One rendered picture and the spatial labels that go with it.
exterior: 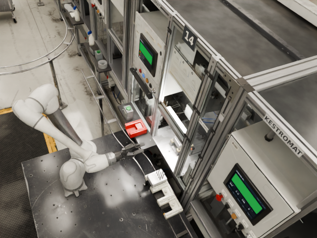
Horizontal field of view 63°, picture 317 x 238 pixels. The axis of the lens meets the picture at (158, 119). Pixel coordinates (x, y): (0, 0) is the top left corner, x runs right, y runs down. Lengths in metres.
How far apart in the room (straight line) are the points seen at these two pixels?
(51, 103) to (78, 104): 1.90
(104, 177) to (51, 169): 0.45
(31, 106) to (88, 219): 0.94
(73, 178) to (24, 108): 0.64
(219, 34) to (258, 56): 0.24
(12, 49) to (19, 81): 0.80
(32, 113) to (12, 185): 1.54
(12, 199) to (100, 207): 1.21
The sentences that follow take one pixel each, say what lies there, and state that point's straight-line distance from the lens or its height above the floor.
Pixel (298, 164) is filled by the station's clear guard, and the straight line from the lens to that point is 1.12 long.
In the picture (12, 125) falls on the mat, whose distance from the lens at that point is 3.71.
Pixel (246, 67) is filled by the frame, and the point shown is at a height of 2.01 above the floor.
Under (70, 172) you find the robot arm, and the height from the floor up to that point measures 0.95.
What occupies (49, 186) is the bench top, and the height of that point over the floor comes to 0.68.
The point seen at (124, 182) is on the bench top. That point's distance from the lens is 2.29.
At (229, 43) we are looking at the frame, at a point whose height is 2.01.
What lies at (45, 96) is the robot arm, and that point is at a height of 1.45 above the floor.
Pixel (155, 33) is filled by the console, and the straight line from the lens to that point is 1.73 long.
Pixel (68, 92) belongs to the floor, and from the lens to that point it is 3.96.
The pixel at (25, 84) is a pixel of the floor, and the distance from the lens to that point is 4.21.
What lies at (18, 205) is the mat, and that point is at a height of 0.01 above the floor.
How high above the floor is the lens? 2.73
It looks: 49 degrees down
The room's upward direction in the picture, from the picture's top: 10 degrees clockwise
